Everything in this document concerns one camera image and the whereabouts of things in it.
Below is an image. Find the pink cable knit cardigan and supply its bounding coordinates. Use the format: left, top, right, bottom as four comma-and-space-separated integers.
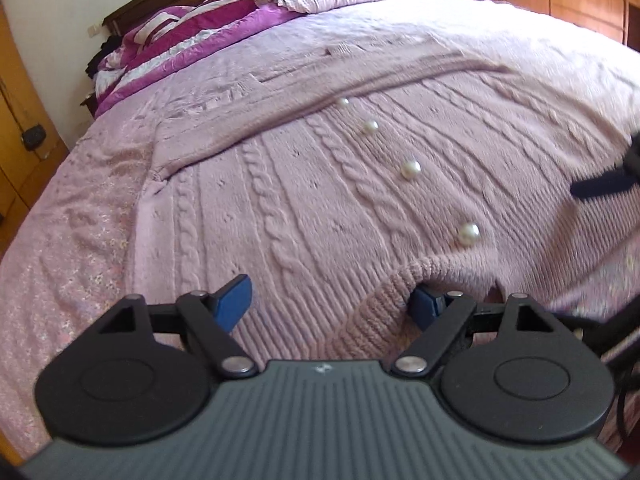
127, 40, 639, 361

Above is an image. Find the black clothes pile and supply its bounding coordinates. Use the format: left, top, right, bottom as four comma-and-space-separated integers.
85, 35, 122, 79

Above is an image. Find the pink floral bed sheet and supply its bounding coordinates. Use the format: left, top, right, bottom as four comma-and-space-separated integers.
1, 0, 639, 454

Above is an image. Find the dark wooden nightstand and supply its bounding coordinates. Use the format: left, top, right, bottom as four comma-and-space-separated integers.
80, 92, 99, 118

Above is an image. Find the yellow wooden wardrobe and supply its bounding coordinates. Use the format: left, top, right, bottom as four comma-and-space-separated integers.
0, 15, 68, 252

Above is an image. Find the small black hanging bag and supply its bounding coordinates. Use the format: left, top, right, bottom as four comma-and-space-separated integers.
21, 124, 47, 152

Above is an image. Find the magenta white striped quilt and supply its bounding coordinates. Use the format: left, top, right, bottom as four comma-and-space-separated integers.
94, 0, 300, 117

